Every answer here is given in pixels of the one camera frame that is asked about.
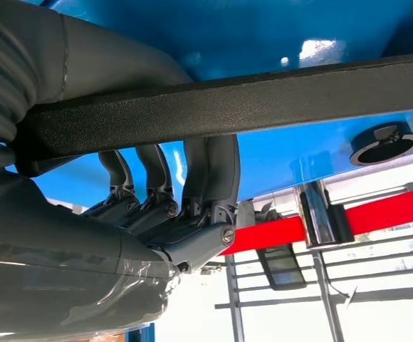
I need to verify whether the blue metal shelf rack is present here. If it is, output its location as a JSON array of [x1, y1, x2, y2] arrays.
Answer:
[[5, 0, 413, 342]]

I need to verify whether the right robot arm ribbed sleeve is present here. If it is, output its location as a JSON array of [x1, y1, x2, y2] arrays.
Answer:
[[0, 0, 67, 173]]

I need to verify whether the red barrier belt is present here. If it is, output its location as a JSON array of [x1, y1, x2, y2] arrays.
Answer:
[[220, 214, 306, 257], [345, 185, 413, 236]]

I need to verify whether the dark framed panel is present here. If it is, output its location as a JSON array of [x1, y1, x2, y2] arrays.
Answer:
[[256, 245, 307, 291]]

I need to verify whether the black round cap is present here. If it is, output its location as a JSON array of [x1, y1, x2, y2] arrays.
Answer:
[[349, 121, 413, 167]]

